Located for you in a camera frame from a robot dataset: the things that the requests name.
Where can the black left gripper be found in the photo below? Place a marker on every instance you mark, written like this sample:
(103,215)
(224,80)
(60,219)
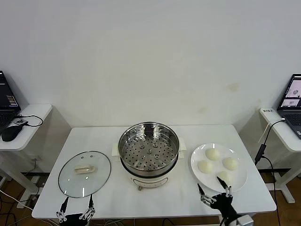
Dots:
(75,220)

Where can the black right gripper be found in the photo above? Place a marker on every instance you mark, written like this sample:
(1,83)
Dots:
(223,204)

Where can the white steamed baozi bun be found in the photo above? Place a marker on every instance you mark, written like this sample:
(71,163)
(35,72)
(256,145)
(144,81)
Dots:
(230,163)
(212,154)
(225,176)
(205,167)

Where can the round glass pot lid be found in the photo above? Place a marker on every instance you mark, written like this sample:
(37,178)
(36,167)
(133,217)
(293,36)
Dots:
(70,183)

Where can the stainless steel steamer basket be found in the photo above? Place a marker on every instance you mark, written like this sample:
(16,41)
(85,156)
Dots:
(136,153)

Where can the white round plate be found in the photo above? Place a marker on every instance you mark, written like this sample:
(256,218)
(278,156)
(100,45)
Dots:
(240,179)

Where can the white electric cooker base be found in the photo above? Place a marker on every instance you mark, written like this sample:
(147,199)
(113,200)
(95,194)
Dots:
(150,182)

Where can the white side table with label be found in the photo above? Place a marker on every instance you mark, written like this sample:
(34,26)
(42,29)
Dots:
(287,139)

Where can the black computer mouse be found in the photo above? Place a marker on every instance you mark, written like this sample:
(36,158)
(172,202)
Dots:
(10,133)

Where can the small white printed label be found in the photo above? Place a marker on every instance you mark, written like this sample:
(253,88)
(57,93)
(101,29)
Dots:
(268,110)

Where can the white side table with mouse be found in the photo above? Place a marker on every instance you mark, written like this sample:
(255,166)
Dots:
(35,115)

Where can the small patterned usb dongle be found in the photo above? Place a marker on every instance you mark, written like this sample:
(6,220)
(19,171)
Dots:
(20,121)

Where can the black laptop with dark screen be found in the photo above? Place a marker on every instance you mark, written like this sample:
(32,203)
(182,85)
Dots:
(4,94)

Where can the grey laptop with camera views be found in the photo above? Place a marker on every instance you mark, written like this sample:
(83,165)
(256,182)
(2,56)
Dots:
(290,99)

